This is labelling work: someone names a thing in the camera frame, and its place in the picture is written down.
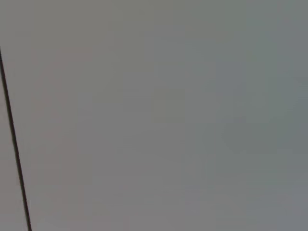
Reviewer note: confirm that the black wall strip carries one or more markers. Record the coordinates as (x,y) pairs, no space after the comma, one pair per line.
(15,144)

